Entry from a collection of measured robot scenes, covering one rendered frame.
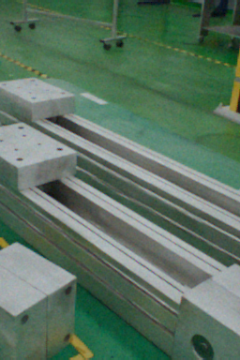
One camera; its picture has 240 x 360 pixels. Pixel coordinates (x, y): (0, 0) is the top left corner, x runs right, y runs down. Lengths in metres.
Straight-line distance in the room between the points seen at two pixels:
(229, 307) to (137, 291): 0.12
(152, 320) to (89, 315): 0.09
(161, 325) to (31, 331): 0.16
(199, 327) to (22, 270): 0.20
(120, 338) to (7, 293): 0.16
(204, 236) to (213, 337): 0.25
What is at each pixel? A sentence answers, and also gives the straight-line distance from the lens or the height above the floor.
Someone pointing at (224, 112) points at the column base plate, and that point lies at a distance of 4.10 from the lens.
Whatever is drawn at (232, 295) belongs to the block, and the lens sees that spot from 0.58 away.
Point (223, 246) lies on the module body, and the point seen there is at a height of 0.82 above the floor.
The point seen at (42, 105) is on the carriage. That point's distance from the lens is 1.06.
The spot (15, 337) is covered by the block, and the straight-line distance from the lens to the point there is 0.55.
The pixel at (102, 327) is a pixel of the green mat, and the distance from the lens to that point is 0.66.
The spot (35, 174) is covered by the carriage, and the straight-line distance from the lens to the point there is 0.78.
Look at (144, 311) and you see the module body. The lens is 0.64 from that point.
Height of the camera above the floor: 1.22
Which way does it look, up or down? 26 degrees down
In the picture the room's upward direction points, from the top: 5 degrees clockwise
